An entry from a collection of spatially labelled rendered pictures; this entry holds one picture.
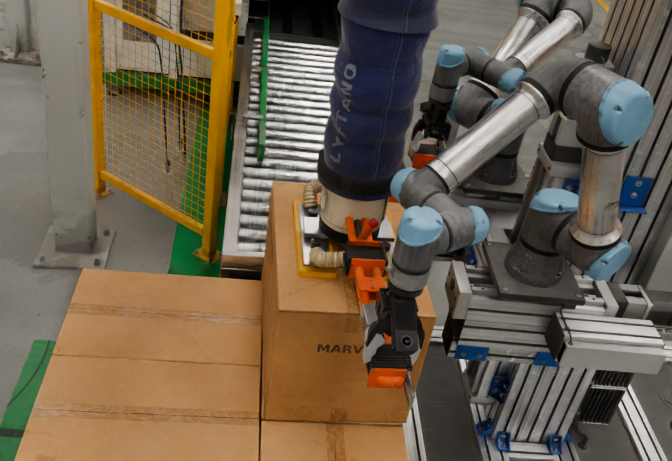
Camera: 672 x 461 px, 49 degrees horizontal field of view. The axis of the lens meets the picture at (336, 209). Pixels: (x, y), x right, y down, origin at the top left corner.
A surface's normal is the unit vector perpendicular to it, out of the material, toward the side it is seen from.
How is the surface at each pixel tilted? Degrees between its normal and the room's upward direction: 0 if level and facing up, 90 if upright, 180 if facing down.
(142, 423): 0
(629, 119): 83
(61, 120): 90
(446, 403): 0
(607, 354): 90
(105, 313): 0
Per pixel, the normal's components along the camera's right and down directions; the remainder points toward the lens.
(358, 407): 0.10, 0.55
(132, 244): 0.15, -0.83
